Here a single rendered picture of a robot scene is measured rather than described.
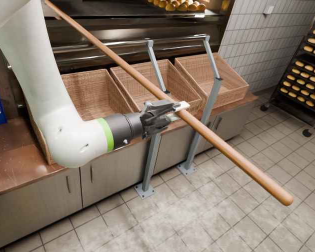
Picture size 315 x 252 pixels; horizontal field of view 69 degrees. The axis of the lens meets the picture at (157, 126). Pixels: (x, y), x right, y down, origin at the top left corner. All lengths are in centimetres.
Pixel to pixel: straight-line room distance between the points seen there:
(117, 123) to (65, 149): 14
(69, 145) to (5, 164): 94
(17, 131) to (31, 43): 117
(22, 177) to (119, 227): 78
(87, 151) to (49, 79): 18
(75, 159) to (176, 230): 140
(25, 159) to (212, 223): 138
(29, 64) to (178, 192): 170
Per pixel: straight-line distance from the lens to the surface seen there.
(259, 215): 221
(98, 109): 176
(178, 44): 207
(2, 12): 30
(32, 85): 58
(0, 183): 139
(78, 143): 54
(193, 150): 202
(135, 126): 62
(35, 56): 53
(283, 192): 63
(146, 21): 182
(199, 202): 204
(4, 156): 151
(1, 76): 160
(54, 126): 59
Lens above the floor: 161
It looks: 38 degrees down
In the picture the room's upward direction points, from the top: 12 degrees clockwise
